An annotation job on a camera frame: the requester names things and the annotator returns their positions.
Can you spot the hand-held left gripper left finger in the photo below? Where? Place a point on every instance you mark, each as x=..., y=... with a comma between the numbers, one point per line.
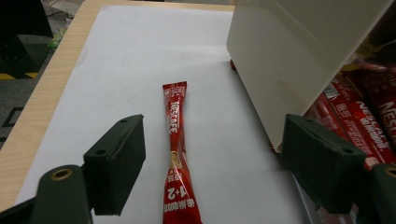
x=118, y=168

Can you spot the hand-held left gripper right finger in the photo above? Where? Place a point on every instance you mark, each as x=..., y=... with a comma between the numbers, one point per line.
x=320, y=161

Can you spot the pile of red coffee sticks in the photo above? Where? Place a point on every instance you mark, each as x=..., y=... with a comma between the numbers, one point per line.
x=358, y=115

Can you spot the red coffee stick packet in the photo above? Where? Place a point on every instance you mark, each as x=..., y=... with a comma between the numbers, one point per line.
x=178, y=174

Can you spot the white storage box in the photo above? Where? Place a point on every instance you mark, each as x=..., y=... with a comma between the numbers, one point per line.
x=280, y=62

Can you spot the white paper sheet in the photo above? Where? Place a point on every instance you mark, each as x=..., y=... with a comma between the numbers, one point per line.
x=140, y=62

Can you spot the black equipment case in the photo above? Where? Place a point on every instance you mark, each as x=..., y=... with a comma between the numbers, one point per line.
x=18, y=46

